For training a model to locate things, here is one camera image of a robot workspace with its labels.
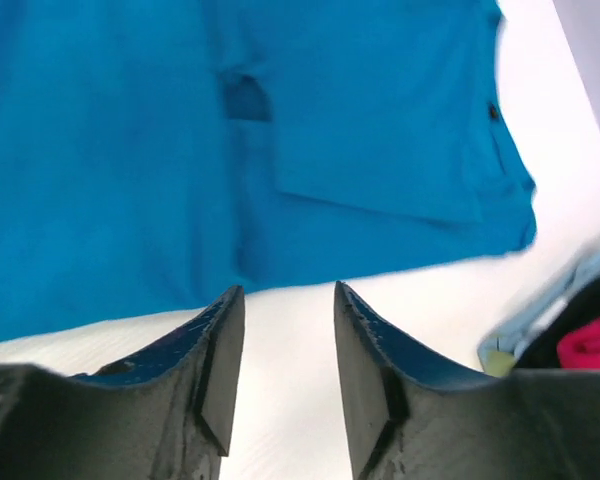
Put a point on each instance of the folded light blue t shirt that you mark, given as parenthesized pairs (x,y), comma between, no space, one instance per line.
(504,344)

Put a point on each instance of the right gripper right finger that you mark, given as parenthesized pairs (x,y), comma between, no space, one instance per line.
(412,413)

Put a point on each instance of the folded red t shirt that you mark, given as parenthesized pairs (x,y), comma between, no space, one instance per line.
(580,349)

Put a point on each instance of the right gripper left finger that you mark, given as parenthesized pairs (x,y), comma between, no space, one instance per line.
(164,412)

